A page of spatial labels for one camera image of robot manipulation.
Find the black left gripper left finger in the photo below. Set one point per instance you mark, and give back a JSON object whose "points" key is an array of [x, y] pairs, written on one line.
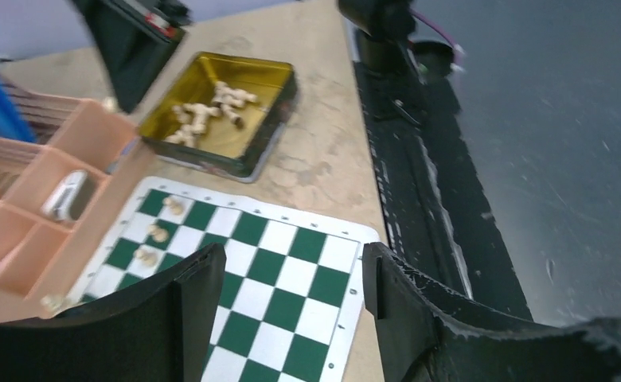
{"points": [[157, 329]]}

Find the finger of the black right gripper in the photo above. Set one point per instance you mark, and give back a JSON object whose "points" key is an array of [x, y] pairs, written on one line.
{"points": [[135, 40]]}

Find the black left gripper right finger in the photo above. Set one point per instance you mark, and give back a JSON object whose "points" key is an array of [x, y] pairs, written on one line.
{"points": [[429, 332]]}

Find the white chess piece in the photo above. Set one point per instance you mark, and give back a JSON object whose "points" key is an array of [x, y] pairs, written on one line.
{"points": [[146, 257], [53, 303]]}

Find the white pawn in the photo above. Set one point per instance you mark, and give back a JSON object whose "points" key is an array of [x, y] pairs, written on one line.
{"points": [[174, 205], [157, 234]]}

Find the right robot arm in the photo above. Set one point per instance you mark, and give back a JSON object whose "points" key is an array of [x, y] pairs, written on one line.
{"points": [[391, 22]]}

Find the gold tin with white pieces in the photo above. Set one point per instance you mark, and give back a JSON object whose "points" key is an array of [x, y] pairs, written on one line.
{"points": [[223, 114]]}

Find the green white chess board mat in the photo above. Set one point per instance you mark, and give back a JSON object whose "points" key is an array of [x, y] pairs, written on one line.
{"points": [[292, 292]]}

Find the white stapler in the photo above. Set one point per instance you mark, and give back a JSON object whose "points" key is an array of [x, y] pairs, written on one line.
{"points": [[61, 203]]}

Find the pink desk organizer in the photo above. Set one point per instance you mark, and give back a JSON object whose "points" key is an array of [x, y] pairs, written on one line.
{"points": [[39, 255]]}

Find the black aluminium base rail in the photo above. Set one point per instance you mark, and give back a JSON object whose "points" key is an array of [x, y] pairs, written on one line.
{"points": [[436, 213]]}

